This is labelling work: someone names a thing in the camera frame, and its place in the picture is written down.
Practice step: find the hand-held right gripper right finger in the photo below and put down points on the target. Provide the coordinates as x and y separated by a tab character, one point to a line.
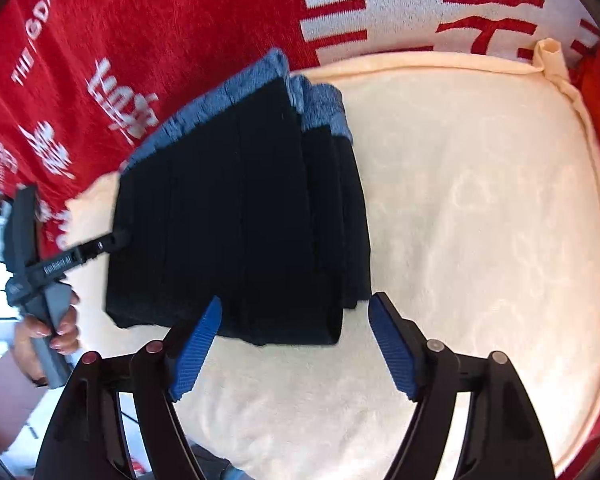
395	355

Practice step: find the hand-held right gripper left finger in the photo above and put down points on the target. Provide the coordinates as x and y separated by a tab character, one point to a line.
195	355

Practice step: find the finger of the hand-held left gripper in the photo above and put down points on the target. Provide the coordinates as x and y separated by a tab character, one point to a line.
102	245

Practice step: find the black pants with blue trim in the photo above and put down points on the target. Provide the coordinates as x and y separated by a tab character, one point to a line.
230	210

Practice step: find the person's left forearm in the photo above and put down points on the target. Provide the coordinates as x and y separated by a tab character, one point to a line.
5	410

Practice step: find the person's left hand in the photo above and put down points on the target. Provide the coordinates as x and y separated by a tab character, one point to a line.
69	335

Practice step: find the person's leg in jeans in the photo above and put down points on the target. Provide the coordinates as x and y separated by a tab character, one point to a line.
220	470

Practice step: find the cream blanket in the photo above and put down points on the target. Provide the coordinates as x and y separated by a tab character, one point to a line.
480	210

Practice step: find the red printed blanket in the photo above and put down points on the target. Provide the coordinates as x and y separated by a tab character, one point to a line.
155	10

